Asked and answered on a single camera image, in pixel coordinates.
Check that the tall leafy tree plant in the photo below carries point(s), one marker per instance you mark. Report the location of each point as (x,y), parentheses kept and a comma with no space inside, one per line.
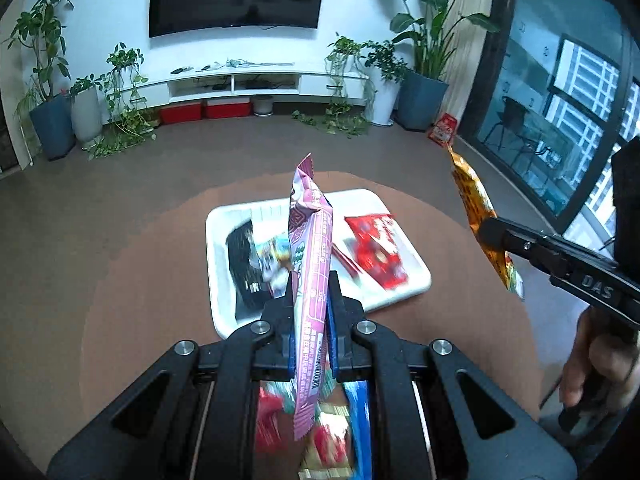
(45,35)

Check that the red paper bag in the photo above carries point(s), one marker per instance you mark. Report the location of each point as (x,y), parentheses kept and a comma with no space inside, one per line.
(444,131)

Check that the red chocolate ball packet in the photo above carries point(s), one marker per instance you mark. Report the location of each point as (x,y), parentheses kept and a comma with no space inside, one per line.
(377,250)

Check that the white pole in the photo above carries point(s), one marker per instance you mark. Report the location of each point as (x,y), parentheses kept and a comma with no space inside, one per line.
(25,140)

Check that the black snack packet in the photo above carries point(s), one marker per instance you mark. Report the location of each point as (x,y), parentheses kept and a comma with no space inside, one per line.
(245,275)

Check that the hanging vine plant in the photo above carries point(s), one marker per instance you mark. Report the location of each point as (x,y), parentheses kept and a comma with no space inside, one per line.
(342,60)

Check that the glass sliding door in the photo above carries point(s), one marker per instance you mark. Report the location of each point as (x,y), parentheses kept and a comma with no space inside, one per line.
(550,85)

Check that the small green plant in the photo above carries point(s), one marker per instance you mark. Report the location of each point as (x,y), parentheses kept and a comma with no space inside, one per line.
(82,83)

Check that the white ribbed plant pot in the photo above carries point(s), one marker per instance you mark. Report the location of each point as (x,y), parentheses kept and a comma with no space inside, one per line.
(86,115)

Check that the pink snack packet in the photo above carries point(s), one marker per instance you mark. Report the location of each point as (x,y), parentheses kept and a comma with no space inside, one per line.
(312,260)

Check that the grey clutter on console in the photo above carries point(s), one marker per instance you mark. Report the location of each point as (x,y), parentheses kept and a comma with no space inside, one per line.
(240,63)

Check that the tall white plant pot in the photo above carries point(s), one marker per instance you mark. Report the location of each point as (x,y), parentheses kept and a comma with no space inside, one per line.
(384,105)

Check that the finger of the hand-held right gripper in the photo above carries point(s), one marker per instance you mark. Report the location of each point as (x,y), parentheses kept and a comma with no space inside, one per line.
(525,247)

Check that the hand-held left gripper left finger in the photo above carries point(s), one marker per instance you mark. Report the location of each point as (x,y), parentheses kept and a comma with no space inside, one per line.
(277,325)

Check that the blue plant pot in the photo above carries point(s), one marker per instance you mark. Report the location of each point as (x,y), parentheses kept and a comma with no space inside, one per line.
(52,127)
(422,100)

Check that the black remote control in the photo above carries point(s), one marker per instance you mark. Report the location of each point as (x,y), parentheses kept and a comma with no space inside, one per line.
(181,70)

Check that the white floating media console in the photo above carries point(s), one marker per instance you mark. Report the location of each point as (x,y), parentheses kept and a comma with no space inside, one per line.
(200,83)

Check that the bushy green plant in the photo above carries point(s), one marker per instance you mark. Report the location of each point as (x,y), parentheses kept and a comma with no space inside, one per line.
(387,60)

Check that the white plastic tray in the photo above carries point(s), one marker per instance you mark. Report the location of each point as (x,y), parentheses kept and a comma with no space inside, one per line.
(220,270)

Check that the black patio chair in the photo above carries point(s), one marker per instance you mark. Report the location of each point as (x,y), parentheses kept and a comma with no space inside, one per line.
(515,125)

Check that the person's right hand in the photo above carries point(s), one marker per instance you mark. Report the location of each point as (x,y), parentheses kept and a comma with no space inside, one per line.
(575,360)

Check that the vines on floor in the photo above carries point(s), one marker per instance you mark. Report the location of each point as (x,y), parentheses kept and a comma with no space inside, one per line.
(332,121)

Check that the small white pot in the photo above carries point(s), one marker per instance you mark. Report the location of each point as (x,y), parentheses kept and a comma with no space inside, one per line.
(262,106)

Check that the large broad-leaf plant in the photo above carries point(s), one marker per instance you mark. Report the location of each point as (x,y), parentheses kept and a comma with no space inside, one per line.
(430,20)

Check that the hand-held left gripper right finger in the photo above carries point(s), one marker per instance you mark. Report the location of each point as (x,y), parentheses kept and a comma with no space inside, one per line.
(345,325)

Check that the orange snack packet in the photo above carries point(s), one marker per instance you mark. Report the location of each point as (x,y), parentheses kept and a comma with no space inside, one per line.
(472,195)

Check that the trailing pothos plant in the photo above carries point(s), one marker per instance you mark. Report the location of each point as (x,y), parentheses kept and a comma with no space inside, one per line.
(122,100)

